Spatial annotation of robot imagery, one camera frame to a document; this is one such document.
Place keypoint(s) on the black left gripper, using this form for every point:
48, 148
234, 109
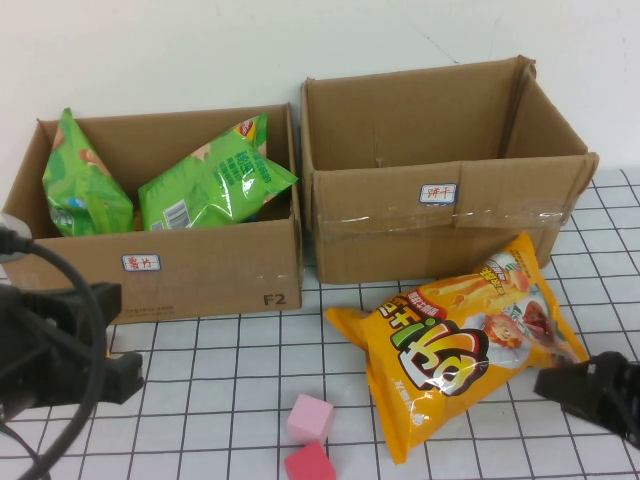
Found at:
45, 365

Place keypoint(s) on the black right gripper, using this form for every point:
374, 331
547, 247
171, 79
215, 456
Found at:
622, 395

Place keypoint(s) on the large orange snack bag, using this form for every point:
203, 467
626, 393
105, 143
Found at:
450, 350

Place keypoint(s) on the green snack bag nut print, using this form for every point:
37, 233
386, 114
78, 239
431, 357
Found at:
80, 190

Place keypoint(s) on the white black grid tablecloth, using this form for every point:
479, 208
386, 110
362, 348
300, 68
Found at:
200, 425

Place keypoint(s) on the white label red handwriting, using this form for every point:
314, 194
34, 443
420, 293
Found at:
142, 262
437, 194

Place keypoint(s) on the cardboard box with F2 print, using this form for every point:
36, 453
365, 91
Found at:
225, 270

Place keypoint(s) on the pink foam cube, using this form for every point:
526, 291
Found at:
310, 417

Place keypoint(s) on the red foam cube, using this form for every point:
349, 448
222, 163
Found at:
307, 462

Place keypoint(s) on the green chip bag with barcode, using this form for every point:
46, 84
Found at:
210, 190

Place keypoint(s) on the tall taped cardboard box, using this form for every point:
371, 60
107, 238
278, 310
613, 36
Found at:
380, 240

